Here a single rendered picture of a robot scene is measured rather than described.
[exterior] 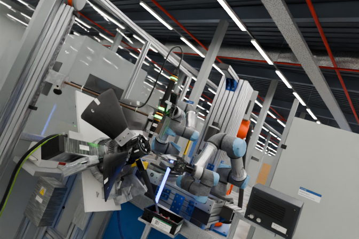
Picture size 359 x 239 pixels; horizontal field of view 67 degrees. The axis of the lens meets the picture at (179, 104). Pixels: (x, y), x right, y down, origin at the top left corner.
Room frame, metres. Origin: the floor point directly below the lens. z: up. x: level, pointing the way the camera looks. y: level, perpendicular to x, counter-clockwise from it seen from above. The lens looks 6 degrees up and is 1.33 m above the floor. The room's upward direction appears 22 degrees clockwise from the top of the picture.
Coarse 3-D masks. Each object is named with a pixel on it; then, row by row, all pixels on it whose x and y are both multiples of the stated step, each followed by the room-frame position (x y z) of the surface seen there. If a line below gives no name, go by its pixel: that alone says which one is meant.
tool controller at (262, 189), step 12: (252, 192) 1.53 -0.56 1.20; (264, 192) 1.49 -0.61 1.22; (276, 192) 1.52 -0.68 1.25; (252, 204) 1.53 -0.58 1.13; (264, 204) 1.49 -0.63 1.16; (276, 204) 1.45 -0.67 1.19; (288, 204) 1.42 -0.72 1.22; (300, 204) 1.42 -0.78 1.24; (252, 216) 1.51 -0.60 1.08; (264, 216) 1.49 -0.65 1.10; (276, 216) 1.46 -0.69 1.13; (288, 216) 1.42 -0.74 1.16; (276, 228) 1.46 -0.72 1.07; (288, 228) 1.43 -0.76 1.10
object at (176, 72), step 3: (177, 66) 1.59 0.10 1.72; (177, 69) 1.58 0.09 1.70; (174, 72) 1.58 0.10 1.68; (177, 72) 1.57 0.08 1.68; (174, 75) 1.61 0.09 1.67; (177, 75) 1.58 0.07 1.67; (156, 120) 1.57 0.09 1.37; (153, 123) 1.58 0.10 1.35; (156, 123) 1.57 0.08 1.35; (153, 126) 1.57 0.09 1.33; (156, 126) 1.58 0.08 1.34; (150, 129) 1.58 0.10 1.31; (153, 129) 1.57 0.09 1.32; (150, 135) 1.58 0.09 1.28
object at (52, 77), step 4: (48, 72) 1.54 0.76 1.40; (52, 72) 1.53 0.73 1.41; (56, 72) 1.53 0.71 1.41; (48, 76) 1.53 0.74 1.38; (52, 76) 1.53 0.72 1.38; (56, 76) 1.53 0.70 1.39; (60, 76) 1.53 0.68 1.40; (64, 76) 1.53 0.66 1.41; (44, 80) 1.54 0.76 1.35; (48, 80) 1.53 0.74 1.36; (52, 80) 1.53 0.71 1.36; (56, 80) 1.53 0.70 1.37; (60, 80) 1.53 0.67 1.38; (64, 80) 1.55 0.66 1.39; (56, 84) 1.53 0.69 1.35; (60, 84) 1.53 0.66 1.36; (64, 84) 1.57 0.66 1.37
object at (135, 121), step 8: (136, 104) 1.69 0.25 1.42; (128, 112) 1.64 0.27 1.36; (136, 112) 1.65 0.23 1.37; (144, 112) 1.68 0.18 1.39; (152, 112) 1.72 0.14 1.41; (128, 120) 1.61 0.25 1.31; (136, 120) 1.61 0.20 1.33; (144, 120) 1.64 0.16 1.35; (128, 128) 1.58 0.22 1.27; (136, 128) 1.58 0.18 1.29; (144, 128) 1.60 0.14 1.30
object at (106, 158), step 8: (104, 160) 1.17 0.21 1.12; (112, 160) 1.23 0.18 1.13; (120, 160) 1.30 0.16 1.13; (104, 168) 1.18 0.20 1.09; (112, 168) 1.24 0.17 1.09; (120, 168) 1.34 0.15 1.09; (104, 176) 1.18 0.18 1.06; (112, 176) 1.26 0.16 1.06; (104, 184) 1.20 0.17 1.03; (112, 184) 1.30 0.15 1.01; (104, 192) 1.21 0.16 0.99
